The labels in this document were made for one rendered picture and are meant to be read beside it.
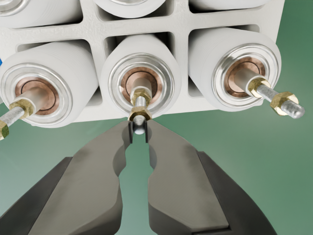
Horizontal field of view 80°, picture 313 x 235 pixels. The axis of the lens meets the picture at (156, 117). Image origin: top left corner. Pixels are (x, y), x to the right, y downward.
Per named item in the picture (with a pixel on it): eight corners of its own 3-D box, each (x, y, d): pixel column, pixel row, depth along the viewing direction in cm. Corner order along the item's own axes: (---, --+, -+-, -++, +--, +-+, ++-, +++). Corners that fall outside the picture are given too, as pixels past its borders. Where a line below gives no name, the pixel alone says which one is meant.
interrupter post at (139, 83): (155, 81, 22) (157, 91, 19) (146, 98, 23) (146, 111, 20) (136, 72, 21) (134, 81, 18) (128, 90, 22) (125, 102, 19)
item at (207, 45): (223, 17, 35) (288, 19, 19) (228, 67, 39) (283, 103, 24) (173, 33, 36) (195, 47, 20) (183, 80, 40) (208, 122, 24)
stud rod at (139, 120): (137, 96, 20) (133, 136, 14) (135, 88, 20) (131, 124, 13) (146, 95, 20) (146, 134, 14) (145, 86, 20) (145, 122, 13)
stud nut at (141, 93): (132, 106, 19) (132, 110, 18) (129, 91, 18) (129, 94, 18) (152, 104, 19) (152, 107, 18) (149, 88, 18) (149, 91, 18)
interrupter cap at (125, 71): (186, 71, 21) (187, 72, 21) (156, 123, 24) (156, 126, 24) (123, 38, 19) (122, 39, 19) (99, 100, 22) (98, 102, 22)
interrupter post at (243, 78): (252, 64, 21) (269, 72, 18) (253, 83, 22) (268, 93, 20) (231, 70, 21) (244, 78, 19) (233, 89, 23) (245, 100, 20)
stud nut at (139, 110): (130, 126, 16) (129, 131, 15) (125, 107, 15) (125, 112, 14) (153, 122, 16) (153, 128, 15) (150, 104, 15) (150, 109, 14)
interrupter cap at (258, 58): (276, 33, 20) (280, 33, 19) (274, 97, 23) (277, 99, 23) (206, 54, 20) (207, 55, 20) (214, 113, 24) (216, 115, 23)
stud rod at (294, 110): (254, 76, 20) (306, 105, 14) (254, 84, 21) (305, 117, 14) (244, 78, 20) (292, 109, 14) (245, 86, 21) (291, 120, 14)
